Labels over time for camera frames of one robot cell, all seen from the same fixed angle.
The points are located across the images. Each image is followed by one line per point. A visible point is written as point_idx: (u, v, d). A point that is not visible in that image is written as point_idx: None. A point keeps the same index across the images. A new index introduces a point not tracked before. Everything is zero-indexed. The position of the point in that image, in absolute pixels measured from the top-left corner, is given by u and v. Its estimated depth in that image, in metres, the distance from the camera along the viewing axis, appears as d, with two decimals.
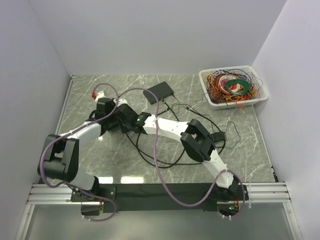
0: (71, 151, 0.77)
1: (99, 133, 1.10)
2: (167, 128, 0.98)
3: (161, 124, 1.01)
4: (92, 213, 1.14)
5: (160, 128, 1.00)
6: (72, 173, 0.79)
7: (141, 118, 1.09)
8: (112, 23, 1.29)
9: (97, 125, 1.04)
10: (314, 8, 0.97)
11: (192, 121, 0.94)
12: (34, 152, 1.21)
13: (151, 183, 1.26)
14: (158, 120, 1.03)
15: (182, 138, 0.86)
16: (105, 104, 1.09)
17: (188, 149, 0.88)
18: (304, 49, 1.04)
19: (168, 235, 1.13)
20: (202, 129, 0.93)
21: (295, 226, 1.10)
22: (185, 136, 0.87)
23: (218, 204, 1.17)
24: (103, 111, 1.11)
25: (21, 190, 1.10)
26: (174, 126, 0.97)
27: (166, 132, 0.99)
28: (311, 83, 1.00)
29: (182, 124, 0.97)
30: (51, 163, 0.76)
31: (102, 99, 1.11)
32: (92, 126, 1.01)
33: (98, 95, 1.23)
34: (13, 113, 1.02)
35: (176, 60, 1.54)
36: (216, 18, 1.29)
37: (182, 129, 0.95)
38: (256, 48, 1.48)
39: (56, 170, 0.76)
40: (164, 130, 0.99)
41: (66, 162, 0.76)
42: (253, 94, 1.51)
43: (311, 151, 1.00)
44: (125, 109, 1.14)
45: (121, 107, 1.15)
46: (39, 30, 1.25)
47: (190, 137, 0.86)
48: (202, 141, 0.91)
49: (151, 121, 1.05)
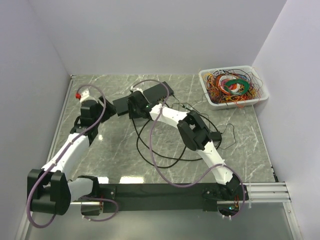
0: (58, 187, 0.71)
1: (87, 143, 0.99)
2: (169, 114, 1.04)
3: (164, 111, 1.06)
4: (92, 213, 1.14)
5: (163, 115, 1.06)
6: (64, 204, 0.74)
7: (150, 105, 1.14)
8: (112, 24, 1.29)
9: (83, 137, 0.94)
10: (314, 9, 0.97)
11: (191, 112, 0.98)
12: (34, 152, 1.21)
13: (151, 183, 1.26)
14: (163, 108, 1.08)
15: (179, 126, 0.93)
16: (89, 110, 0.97)
17: (184, 136, 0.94)
18: (304, 49, 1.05)
19: (168, 235, 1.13)
20: (200, 120, 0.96)
21: (295, 226, 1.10)
22: (181, 124, 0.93)
23: (218, 204, 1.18)
24: (89, 117, 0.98)
25: (21, 190, 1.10)
26: (175, 114, 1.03)
27: (168, 118, 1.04)
28: (311, 84, 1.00)
29: (183, 113, 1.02)
30: (41, 201, 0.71)
31: (87, 104, 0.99)
32: (77, 142, 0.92)
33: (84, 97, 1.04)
34: (13, 113, 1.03)
35: (176, 60, 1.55)
36: (216, 18, 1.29)
37: (181, 117, 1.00)
38: (256, 48, 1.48)
39: (47, 207, 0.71)
40: (166, 117, 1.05)
41: (54, 199, 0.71)
42: (253, 94, 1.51)
43: (311, 151, 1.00)
44: (138, 94, 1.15)
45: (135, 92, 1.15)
46: (39, 31, 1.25)
47: (186, 126, 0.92)
48: (198, 132, 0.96)
49: (157, 108, 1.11)
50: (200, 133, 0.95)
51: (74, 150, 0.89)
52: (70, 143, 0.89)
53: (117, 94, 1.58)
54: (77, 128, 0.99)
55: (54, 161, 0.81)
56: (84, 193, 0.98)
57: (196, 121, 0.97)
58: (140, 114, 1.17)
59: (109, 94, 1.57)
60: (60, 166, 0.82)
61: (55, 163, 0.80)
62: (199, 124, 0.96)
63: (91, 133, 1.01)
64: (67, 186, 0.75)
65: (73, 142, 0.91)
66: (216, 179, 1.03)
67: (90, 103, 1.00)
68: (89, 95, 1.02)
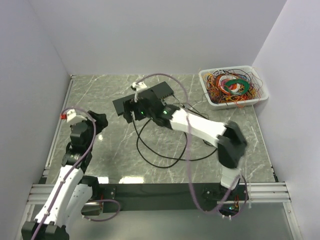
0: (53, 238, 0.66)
1: (81, 171, 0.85)
2: (201, 127, 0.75)
3: (191, 122, 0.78)
4: (91, 213, 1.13)
5: (194, 127, 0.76)
6: None
7: (169, 110, 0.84)
8: (112, 23, 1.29)
9: (76, 172, 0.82)
10: (314, 9, 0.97)
11: (231, 125, 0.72)
12: (34, 152, 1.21)
13: (151, 183, 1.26)
14: (189, 116, 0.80)
15: (218, 143, 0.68)
16: (81, 135, 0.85)
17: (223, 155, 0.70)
18: (304, 50, 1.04)
19: (168, 235, 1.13)
20: (241, 134, 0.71)
21: (295, 226, 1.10)
22: (222, 141, 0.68)
23: (218, 204, 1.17)
24: (81, 144, 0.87)
25: (20, 190, 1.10)
26: (209, 126, 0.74)
27: (199, 132, 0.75)
28: (312, 84, 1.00)
29: (219, 124, 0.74)
30: None
31: (75, 129, 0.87)
32: (71, 176, 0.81)
33: (69, 117, 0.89)
34: (13, 113, 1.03)
35: (177, 59, 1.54)
36: (216, 19, 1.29)
37: (218, 132, 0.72)
38: (256, 48, 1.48)
39: None
40: (198, 130, 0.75)
41: None
42: (253, 94, 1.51)
43: (311, 151, 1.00)
44: (149, 94, 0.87)
45: (143, 91, 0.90)
46: (39, 31, 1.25)
47: (227, 143, 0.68)
48: (238, 148, 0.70)
49: (180, 116, 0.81)
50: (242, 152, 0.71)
51: (67, 190, 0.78)
52: (62, 181, 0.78)
53: (117, 94, 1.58)
54: (68, 158, 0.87)
55: (46, 210, 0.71)
56: (86, 197, 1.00)
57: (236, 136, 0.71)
58: (158, 122, 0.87)
59: (109, 94, 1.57)
60: (54, 214, 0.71)
61: (46, 213, 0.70)
62: (239, 138, 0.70)
63: (85, 160, 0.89)
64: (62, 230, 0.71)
65: (65, 180, 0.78)
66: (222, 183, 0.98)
67: (81, 125, 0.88)
68: (75, 114, 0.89)
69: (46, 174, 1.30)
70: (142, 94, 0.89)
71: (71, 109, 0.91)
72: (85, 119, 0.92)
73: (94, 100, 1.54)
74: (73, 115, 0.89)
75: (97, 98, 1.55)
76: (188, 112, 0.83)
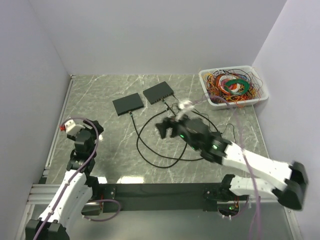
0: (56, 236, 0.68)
1: (85, 177, 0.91)
2: (261, 166, 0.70)
3: (252, 162, 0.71)
4: (91, 213, 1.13)
5: (253, 166, 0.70)
6: None
7: (220, 144, 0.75)
8: (112, 24, 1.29)
9: (80, 176, 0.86)
10: (314, 9, 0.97)
11: (297, 166, 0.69)
12: (34, 152, 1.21)
13: (151, 183, 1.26)
14: (245, 153, 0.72)
15: (288, 189, 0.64)
16: (85, 143, 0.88)
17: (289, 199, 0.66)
18: (304, 50, 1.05)
19: (168, 235, 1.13)
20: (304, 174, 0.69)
21: (295, 226, 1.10)
22: (294, 187, 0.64)
23: (218, 204, 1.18)
24: (85, 151, 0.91)
25: (20, 190, 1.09)
26: (272, 167, 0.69)
27: (259, 172, 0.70)
28: (312, 84, 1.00)
29: (281, 164, 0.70)
30: None
31: (79, 136, 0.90)
32: (75, 180, 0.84)
33: (69, 128, 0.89)
34: (13, 113, 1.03)
35: (177, 59, 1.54)
36: (216, 18, 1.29)
37: (285, 174, 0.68)
38: (256, 48, 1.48)
39: None
40: (258, 169, 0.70)
41: None
42: (253, 94, 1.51)
43: (311, 151, 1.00)
44: (201, 126, 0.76)
45: (194, 122, 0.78)
46: (39, 31, 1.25)
47: (299, 189, 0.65)
48: (303, 188, 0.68)
49: (236, 152, 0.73)
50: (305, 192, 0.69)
51: (70, 193, 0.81)
52: (68, 182, 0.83)
53: (117, 94, 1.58)
54: (73, 164, 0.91)
55: (50, 209, 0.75)
56: (87, 197, 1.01)
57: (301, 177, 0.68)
58: (204, 156, 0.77)
59: (109, 94, 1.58)
60: (58, 214, 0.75)
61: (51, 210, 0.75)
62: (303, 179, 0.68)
63: (89, 167, 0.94)
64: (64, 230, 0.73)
65: (69, 183, 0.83)
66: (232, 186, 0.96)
67: (84, 134, 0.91)
68: (74, 123, 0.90)
69: (46, 174, 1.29)
70: (194, 128, 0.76)
71: (68, 119, 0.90)
72: (84, 127, 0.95)
73: (94, 100, 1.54)
74: (72, 125, 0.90)
75: (97, 98, 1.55)
76: (243, 148, 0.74)
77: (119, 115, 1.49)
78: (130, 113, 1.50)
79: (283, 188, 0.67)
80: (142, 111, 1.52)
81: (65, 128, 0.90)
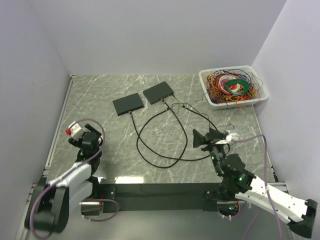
0: (61, 199, 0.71)
1: (89, 173, 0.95)
2: (281, 200, 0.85)
3: (274, 195, 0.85)
4: (91, 213, 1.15)
5: (275, 200, 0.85)
6: (61, 222, 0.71)
7: (246, 178, 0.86)
8: (112, 24, 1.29)
9: (86, 166, 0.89)
10: (314, 8, 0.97)
11: (312, 203, 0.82)
12: (34, 152, 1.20)
13: (151, 183, 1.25)
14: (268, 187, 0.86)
15: (304, 223, 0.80)
16: (91, 143, 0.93)
17: (302, 229, 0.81)
18: (303, 50, 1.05)
19: (168, 235, 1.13)
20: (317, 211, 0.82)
21: None
22: (309, 222, 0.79)
23: (218, 204, 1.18)
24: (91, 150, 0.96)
25: (20, 190, 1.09)
26: (290, 202, 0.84)
27: (279, 205, 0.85)
28: (312, 83, 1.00)
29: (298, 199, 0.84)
30: (40, 216, 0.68)
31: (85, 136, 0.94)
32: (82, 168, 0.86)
33: (76, 130, 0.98)
34: (13, 113, 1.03)
35: (177, 59, 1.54)
36: (216, 18, 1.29)
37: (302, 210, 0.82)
38: (256, 48, 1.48)
39: (45, 221, 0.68)
40: (277, 202, 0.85)
41: (56, 212, 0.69)
42: (253, 94, 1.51)
43: (312, 151, 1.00)
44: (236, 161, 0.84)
45: (236, 160, 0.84)
46: (39, 31, 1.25)
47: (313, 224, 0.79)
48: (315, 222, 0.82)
49: (259, 185, 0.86)
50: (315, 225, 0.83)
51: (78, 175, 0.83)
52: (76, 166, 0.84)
53: (117, 94, 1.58)
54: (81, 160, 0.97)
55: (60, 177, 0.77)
56: (87, 194, 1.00)
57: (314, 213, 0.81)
58: (231, 185, 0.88)
59: (109, 94, 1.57)
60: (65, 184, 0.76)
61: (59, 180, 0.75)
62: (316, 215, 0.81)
63: (94, 165, 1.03)
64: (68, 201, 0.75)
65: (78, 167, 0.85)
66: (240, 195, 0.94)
67: (89, 134, 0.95)
68: (80, 127, 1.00)
69: (46, 174, 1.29)
70: (235, 165, 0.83)
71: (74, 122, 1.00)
72: (87, 130, 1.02)
73: (94, 100, 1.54)
74: (77, 129, 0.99)
75: (97, 98, 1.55)
76: (266, 182, 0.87)
77: (118, 115, 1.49)
78: (130, 113, 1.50)
79: (298, 220, 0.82)
80: (142, 111, 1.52)
81: (71, 131, 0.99)
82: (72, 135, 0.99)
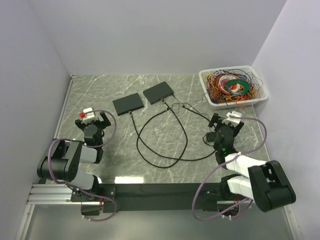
0: (74, 149, 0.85)
1: (93, 159, 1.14)
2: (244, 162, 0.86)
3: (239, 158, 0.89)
4: (92, 212, 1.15)
5: (238, 163, 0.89)
6: (72, 171, 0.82)
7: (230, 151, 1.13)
8: (112, 24, 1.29)
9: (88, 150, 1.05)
10: (314, 8, 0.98)
11: (273, 161, 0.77)
12: (34, 153, 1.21)
13: (151, 183, 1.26)
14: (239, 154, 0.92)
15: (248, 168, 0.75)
16: (93, 137, 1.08)
17: (253, 183, 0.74)
18: (303, 49, 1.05)
19: (169, 235, 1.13)
20: (282, 176, 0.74)
21: (295, 226, 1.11)
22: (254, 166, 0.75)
23: (218, 204, 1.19)
24: (94, 142, 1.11)
25: (20, 190, 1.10)
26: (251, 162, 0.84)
27: (243, 167, 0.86)
28: (312, 82, 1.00)
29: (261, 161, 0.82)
30: (54, 164, 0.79)
31: (89, 130, 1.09)
32: (90, 149, 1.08)
33: (91, 116, 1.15)
34: (13, 113, 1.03)
35: (176, 59, 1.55)
36: (216, 19, 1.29)
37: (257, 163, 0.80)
38: (256, 48, 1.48)
39: (57, 168, 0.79)
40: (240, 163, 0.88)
41: (68, 160, 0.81)
42: (253, 94, 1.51)
43: (311, 151, 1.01)
44: (228, 133, 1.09)
45: (229, 135, 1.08)
46: (39, 32, 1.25)
47: (259, 170, 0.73)
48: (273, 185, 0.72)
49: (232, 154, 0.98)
50: (277, 192, 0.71)
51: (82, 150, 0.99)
52: (85, 145, 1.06)
53: (117, 93, 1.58)
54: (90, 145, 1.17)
55: (68, 142, 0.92)
56: (83, 188, 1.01)
57: (277, 176, 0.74)
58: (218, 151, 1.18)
59: (109, 93, 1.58)
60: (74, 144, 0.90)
61: (70, 139, 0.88)
62: (280, 181, 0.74)
63: (98, 155, 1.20)
64: (79, 156, 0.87)
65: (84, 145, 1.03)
66: (233, 190, 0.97)
67: (92, 128, 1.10)
68: (94, 115, 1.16)
69: None
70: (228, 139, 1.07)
71: (89, 109, 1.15)
72: (95, 120, 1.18)
73: (94, 100, 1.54)
74: (91, 115, 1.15)
75: (97, 98, 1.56)
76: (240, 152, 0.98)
77: (118, 115, 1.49)
78: (130, 113, 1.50)
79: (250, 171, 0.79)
80: (142, 111, 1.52)
81: (84, 115, 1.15)
82: (83, 119, 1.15)
